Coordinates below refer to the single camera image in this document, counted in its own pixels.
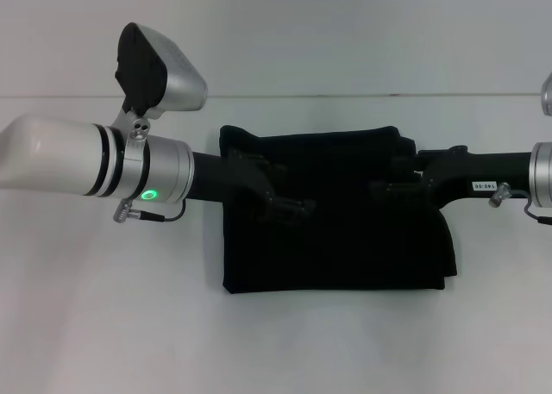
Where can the black t-shirt with FREE print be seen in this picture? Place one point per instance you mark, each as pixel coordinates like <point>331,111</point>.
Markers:
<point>336,239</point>

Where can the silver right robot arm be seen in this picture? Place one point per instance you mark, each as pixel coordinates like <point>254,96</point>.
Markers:
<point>542,174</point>

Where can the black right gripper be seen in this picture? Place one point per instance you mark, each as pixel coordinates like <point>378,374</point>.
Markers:
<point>474,176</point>

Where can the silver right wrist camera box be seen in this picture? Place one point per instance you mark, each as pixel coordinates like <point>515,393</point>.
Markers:
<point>547,94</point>

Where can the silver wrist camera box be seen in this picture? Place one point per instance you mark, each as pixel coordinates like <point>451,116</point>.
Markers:
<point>159,75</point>
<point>547,94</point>

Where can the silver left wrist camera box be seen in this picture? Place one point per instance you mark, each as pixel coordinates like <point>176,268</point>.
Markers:
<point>159,75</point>

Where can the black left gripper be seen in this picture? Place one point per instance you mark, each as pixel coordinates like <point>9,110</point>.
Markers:
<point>228,174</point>

